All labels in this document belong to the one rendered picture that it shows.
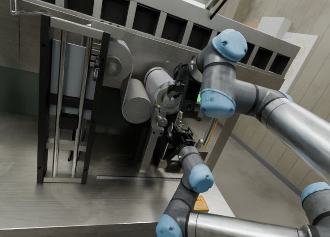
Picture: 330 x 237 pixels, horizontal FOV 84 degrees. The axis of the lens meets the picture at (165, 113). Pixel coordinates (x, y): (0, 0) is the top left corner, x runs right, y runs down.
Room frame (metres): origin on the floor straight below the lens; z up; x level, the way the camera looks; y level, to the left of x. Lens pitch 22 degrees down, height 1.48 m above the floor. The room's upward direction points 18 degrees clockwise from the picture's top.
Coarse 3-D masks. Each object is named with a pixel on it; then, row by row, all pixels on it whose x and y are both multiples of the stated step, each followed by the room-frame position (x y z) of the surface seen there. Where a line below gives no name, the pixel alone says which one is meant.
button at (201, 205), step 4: (200, 196) 0.60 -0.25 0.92; (196, 200) 0.58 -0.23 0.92; (200, 200) 0.58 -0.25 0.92; (204, 200) 0.59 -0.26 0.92; (196, 204) 0.56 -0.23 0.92; (200, 204) 0.56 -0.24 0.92; (204, 204) 0.57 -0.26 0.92; (196, 208) 0.54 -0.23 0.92; (200, 208) 0.54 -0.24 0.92; (204, 208) 0.55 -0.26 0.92; (208, 208) 0.56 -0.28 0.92
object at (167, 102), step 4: (164, 96) 0.70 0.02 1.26; (164, 100) 0.70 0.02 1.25; (168, 100) 0.71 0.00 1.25; (176, 100) 0.72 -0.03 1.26; (164, 104) 0.70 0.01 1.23; (168, 104) 0.71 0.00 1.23; (172, 104) 0.71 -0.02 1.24; (176, 104) 0.72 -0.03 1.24; (168, 108) 0.71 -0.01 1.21; (172, 108) 0.72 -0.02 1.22
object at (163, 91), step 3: (165, 87) 0.71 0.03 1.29; (162, 90) 0.71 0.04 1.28; (165, 90) 0.71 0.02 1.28; (159, 93) 0.70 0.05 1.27; (162, 93) 0.71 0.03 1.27; (159, 96) 0.71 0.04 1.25; (162, 96) 0.71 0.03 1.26; (159, 99) 0.71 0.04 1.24; (180, 99) 0.74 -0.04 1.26; (159, 102) 0.71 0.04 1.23; (162, 105) 0.71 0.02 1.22; (165, 108) 0.72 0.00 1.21; (174, 108) 0.73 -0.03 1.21; (177, 108) 0.74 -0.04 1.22; (168, 111) 0.73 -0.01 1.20; (171, 111) 0.73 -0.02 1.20
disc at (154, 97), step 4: (164, 84) 0.71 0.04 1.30; (168, 84) 0.72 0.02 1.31; (160, 88) 0.71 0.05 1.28; (156, 92) 0.71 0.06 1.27; (156, 96) 0.71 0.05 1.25; (156, 100) 0.71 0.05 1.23; (156, 104) 0.71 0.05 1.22; (168, 112) 0.73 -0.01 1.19; (172, 112) 0.74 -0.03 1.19; (176, 112) 0.75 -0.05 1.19
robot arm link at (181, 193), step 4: (180, 184) 0.49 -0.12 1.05; (180, 188) 0.48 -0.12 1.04; (184, 188) 0.47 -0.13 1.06; (176, 192) 0.47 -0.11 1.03; (180, 192) 0.46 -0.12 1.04; (184, 192) 0.46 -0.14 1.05; (188, 192) 0.46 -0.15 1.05; (192, 192) 0.46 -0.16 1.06; (196, 192) 0.47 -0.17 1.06; (172, 196) 0.46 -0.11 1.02; (176, 196) 0.45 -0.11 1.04; (180, 196) 0.44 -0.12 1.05; (184, 196) 0.45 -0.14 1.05; (188, 196) 0.45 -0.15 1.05; (192, 196) 0.46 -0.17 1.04; (196, 196) 0.47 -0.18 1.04; (188, 200) 0.44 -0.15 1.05; (192, 200) 0.45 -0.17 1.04; (192, 204) 0.44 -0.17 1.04; (192, 208) 0.43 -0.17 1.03
